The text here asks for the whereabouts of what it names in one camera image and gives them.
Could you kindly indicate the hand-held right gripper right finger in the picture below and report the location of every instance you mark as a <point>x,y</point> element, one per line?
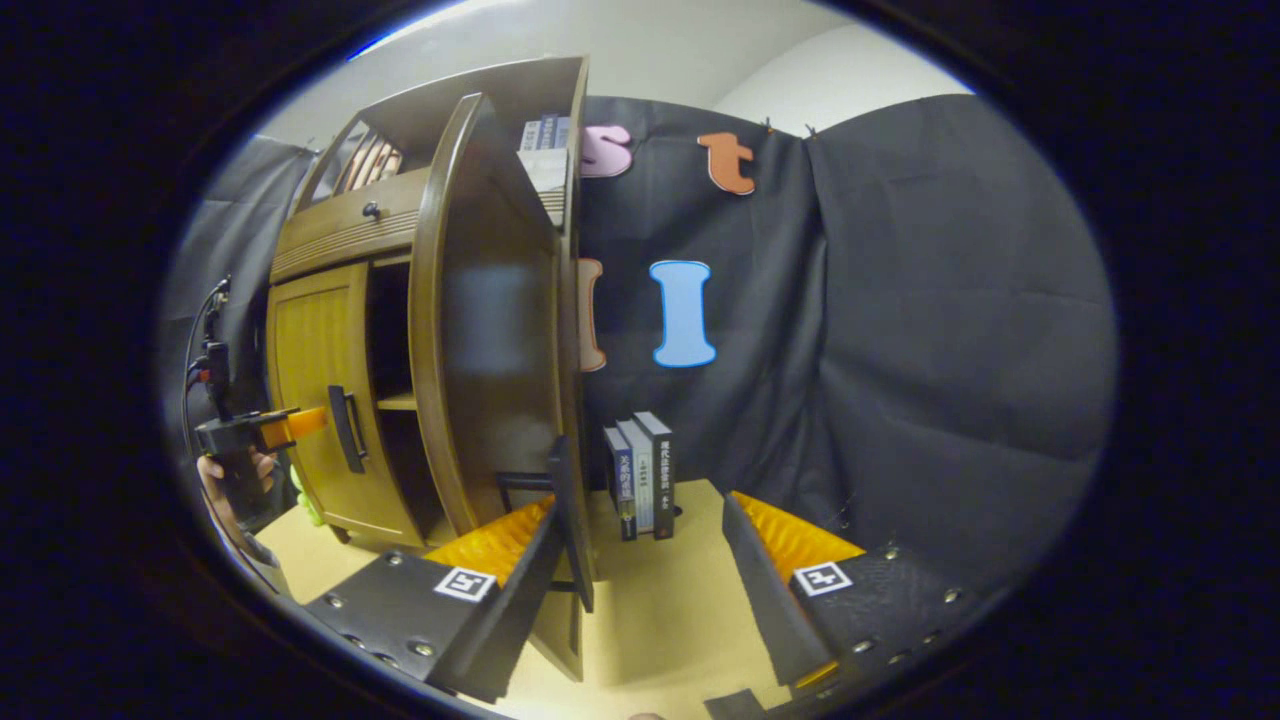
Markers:
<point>765,590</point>

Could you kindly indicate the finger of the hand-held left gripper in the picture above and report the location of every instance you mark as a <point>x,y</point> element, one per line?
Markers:
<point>300,425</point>

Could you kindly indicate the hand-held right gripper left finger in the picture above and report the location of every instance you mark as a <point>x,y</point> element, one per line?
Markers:
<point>510,610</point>

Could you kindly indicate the wooden cabinet door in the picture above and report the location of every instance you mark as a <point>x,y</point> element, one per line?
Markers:
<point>310,400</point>
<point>490,350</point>

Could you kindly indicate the wooden double-door shoe cabinet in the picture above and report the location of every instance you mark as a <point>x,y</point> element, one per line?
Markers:
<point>450,105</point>

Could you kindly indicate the wooden cabinet drawer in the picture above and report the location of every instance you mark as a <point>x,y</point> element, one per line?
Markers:
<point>340,230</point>

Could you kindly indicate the green plush toy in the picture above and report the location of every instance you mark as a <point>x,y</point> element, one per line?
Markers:
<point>305,500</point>

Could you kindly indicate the wooden inner shelf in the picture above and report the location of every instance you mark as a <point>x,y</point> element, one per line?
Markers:
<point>398,402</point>

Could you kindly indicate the black standing book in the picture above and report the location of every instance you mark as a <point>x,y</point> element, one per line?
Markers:
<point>662,475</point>

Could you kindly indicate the dark blue standing book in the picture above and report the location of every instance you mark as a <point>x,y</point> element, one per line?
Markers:
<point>618,490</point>

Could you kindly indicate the white standing book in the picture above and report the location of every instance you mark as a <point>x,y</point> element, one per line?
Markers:
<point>643,480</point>

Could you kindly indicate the black backdrop cloth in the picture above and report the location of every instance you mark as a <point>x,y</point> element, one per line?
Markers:
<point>950,320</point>

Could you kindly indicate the white shelf book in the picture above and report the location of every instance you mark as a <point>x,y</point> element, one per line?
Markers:
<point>530,135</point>

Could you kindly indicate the grey-blue shelf book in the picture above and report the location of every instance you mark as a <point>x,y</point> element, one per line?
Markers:
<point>564,130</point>

